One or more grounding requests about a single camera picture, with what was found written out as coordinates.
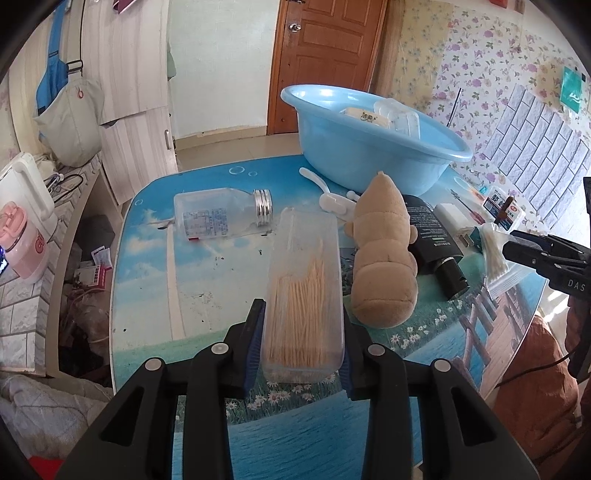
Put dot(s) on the black flat bottle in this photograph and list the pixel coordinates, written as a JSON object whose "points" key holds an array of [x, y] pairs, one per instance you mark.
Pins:
{"points": [[434, 230]]}

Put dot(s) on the pink water bottle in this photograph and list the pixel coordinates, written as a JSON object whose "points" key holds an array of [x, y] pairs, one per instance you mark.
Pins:
{"points": [[23, 244]]}

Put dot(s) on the brown wooden door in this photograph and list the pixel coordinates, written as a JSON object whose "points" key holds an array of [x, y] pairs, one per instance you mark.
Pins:
{"points": [[323, 46]]}

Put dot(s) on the beige plush toy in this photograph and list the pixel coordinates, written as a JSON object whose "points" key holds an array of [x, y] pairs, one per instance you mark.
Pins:
{"points": [[378, 258]]}

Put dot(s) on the clear toothpick box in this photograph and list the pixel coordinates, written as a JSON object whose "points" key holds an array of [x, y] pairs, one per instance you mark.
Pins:
{"points": [[300, 300]]}

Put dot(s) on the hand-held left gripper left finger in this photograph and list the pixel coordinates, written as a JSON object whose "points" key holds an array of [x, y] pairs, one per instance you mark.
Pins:
{"points": [[255, 341]]}

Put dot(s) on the white packet with brown band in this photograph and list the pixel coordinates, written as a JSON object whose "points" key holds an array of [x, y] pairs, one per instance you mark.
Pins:
{"points": [[501, 203]]}

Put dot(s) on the white plastic utensil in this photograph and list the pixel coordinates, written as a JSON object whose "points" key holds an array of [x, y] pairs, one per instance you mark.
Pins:
{"points": [[330, 203]]}

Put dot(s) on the white electric kettle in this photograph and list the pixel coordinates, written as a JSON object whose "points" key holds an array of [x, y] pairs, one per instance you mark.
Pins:
{"points": [[27, 194]]}

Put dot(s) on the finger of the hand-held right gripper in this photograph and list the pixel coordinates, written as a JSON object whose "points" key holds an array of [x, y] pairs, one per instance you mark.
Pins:
{"points": [[540, 239], [531, 258]]}

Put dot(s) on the light blue plastic basin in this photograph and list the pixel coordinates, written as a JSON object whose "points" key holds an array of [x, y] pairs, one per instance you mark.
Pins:
{"points": [[360, 152]]}

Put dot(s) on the red packet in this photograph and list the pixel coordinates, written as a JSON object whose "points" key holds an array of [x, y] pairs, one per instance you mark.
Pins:
{"points": [[92, 277]]}

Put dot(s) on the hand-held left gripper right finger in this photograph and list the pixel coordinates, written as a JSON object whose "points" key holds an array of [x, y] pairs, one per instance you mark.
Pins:
{"points": [[350, 385]]}

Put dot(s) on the pale green jacket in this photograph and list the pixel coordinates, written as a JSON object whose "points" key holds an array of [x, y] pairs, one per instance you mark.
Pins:
{"points": [[171, 62]]}

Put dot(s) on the white charger adapter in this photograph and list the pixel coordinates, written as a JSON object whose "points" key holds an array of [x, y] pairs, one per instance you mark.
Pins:
{"points": [[455, 219]]}

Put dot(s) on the grey blanket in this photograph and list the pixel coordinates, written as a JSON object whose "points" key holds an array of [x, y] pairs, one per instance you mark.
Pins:
{"points": [[46, 406]]}

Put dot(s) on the white soap box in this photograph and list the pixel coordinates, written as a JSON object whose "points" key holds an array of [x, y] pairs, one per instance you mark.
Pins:
{"points": [[364, 116]]}

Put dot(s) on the cotton swab zip bag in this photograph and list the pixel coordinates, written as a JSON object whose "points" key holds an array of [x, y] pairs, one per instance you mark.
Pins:
{"points": [[496, 258]]}

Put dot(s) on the clear plastic box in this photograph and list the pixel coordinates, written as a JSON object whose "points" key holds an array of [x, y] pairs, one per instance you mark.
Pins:
{"points": [[401, 117]]}

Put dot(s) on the green and white wall bag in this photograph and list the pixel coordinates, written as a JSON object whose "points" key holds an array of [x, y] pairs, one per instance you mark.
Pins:
{"points": [[572, 87]]}

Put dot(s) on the clear plastic bag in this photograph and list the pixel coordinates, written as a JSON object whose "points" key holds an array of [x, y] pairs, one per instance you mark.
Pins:
{"points": [[87, 318]]}

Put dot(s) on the small red screwdriver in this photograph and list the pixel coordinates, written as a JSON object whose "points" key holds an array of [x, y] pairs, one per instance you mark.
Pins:
{"points": [[466, 207]]}

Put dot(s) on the grey fabric bag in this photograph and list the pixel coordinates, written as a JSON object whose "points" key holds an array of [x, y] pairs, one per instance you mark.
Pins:
{"points": [[69, 129]]}

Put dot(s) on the clear bottle with metal cap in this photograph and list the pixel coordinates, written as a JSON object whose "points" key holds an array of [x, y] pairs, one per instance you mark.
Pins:
{"points": [[212, 214]]}

